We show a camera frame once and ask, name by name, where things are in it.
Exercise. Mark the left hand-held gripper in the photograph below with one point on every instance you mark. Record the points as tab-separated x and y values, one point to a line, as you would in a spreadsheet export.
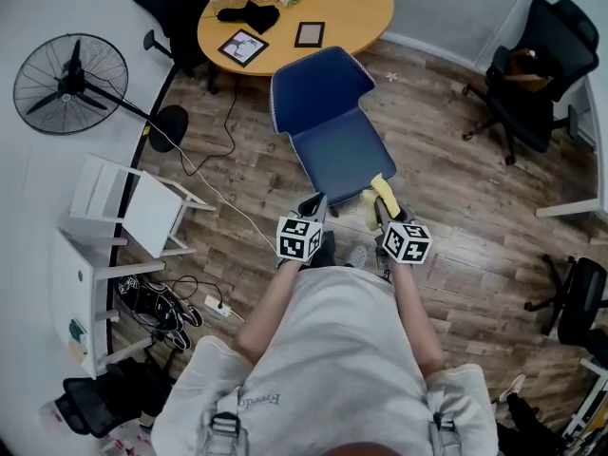
294	240

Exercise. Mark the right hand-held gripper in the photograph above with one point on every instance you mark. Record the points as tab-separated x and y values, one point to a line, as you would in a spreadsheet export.
408	245

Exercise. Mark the yellow wiping cloth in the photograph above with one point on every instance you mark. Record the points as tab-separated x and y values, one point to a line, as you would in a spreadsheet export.
387	193

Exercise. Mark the blue chair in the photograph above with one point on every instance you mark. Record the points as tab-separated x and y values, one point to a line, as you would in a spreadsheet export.
342	155

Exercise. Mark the person's left forearm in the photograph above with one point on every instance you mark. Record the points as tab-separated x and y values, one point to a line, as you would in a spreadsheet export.
271	311

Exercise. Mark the person's right forearm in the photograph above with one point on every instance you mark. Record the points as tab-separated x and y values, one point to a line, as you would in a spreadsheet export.
418	321

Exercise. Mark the white wooden chair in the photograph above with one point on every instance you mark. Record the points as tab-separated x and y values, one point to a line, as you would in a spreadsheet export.
147	212

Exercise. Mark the black office chair with bag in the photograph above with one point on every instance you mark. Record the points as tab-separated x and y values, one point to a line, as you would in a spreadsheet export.
546	93

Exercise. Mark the black swivel chair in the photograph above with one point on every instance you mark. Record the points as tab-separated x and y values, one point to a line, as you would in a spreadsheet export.
584	302

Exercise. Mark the black office chair with headrest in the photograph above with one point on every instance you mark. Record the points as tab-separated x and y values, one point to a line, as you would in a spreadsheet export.
171	3

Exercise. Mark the black mesh office chair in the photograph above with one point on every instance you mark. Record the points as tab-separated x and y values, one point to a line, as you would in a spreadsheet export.
109	397

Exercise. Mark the person's black trousers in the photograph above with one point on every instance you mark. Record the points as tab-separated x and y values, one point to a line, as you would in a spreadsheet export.
328	250

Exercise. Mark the person's white shoe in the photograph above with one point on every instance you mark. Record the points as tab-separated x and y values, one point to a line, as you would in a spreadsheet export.
357	255

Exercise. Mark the white power strip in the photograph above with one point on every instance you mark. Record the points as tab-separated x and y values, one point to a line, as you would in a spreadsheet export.
218	304

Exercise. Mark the small white flower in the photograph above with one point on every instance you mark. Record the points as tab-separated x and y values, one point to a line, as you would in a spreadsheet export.
391	76

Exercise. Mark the person's grey shirt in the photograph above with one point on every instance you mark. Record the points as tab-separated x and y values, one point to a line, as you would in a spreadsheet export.
332	359

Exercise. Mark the black white sneaker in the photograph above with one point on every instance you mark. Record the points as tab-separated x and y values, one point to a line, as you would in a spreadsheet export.
187	314
178	336

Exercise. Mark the white side desk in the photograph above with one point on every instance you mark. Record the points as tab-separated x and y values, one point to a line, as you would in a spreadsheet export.
570	208

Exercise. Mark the round wooden table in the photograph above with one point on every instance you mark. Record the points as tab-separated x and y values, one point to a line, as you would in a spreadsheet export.
351	12

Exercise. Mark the brown bag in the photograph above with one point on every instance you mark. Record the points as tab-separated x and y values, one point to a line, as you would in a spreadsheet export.
527	67

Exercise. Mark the black cloth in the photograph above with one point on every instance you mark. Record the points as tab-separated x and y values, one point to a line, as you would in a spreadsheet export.
256	16

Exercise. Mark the white wooden desk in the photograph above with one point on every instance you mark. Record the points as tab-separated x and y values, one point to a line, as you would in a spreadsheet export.
71	278

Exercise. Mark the green white box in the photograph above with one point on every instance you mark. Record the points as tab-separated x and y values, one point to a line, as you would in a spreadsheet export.
78	333

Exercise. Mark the black standing fan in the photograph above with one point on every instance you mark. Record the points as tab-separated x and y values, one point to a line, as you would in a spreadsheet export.
71	83

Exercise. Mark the black frame with brown insert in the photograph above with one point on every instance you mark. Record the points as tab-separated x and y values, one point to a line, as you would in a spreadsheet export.
309	34

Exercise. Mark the black frame with tree picture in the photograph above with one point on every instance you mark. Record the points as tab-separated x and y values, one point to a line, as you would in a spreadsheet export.
243	48

